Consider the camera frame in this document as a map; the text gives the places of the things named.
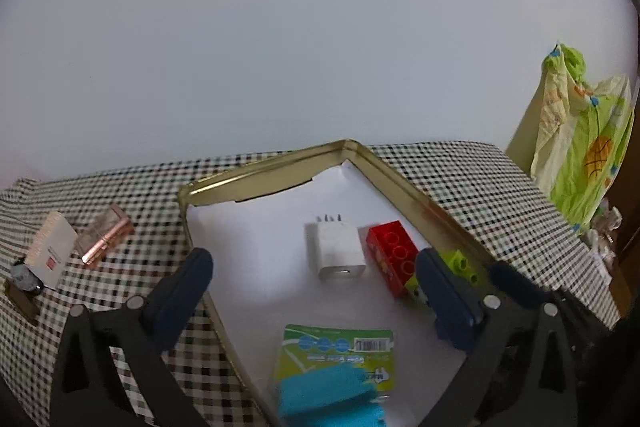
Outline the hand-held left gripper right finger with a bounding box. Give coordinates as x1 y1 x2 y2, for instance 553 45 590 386
416 248 581 427

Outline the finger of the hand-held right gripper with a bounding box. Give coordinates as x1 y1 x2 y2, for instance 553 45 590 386
490 263 551 308

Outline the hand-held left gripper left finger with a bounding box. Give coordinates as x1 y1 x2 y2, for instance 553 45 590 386
49 247 216 427

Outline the green toy brick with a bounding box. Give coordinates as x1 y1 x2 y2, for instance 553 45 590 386
406 251 478 307

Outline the red toy brick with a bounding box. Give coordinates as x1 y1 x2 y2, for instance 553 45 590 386
366 221 420 299

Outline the rose gold lipstick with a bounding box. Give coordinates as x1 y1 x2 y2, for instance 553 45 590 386
75 203 133 269

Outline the white charger plug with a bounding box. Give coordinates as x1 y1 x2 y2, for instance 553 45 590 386
306 213 367 284

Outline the gold tin tray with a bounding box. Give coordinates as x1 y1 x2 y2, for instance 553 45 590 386
178 138 556 427

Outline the green tissue packet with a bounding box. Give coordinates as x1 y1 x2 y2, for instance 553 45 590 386
272 323 396 408

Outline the white box with red label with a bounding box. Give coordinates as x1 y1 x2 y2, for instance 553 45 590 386
25 211 80 290

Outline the blue sponge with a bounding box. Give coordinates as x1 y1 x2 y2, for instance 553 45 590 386
276 366 388 427

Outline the grey marbled hair clip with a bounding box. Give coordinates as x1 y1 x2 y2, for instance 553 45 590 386
10 259 45 294

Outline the brown wooden strip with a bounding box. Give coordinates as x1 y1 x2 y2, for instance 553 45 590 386
2 279 38 323

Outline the white paper sheet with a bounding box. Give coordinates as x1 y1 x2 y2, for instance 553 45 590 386
185 162 471 427

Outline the brown wooden cabinet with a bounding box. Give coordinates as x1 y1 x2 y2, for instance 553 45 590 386
607 227 640 320

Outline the crumpled clear plastic bag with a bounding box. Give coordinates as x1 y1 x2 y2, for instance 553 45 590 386
582 204 625 260

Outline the checkered tablecloth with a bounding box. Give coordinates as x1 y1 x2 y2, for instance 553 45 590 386
0 139 623 427

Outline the green yellow printed cloth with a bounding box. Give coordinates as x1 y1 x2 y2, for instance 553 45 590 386
530 42 636 233

